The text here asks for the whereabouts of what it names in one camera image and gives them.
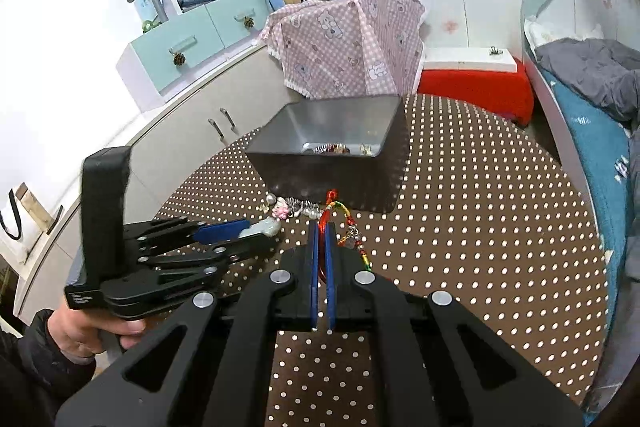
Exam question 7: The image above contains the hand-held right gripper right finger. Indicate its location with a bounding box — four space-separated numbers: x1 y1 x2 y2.
324 227 585 427

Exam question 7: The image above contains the pale jade pendant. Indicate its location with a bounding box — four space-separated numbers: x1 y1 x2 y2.
239 216 280 239

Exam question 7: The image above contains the pale green drawer cabinet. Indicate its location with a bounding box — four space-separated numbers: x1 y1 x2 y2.
116 0 273 112

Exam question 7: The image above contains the grey metal box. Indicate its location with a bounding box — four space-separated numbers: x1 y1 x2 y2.
245 96 403 215

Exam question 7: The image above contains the white paper bag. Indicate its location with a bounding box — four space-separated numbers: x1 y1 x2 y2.
0 182 66 268

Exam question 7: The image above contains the person's left forearm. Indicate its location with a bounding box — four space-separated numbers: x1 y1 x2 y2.
0 309 96 427

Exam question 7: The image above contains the pink bear print cloth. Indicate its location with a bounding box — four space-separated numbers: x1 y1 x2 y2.
257 0 428 100

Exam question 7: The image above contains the red storage box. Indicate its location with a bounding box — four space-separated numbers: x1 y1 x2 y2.
417 57 533 125

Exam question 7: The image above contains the white low cabinet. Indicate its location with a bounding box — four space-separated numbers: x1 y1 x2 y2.
0 42 301 323

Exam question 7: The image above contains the red bead bracelet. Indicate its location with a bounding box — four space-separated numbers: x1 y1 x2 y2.
320 189 373 285

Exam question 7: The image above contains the silver chain necklace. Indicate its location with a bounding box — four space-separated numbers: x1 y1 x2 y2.
290 199 321 219

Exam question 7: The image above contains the grey blanket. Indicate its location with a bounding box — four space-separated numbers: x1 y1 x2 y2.
535 38 640 135

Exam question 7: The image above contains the polka dot round table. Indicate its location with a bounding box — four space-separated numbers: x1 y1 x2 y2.
150 93 608 427

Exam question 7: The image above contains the blue bed sheet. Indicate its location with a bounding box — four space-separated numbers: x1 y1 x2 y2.
537 67 632 348

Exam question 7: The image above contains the person's left hand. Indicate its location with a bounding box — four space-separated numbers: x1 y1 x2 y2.
59 302 148 360

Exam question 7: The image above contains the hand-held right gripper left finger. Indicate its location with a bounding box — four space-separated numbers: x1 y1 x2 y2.
55 221 322 427

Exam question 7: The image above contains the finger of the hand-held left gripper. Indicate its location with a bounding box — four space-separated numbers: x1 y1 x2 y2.
102 234 280 308
122 216 252 254

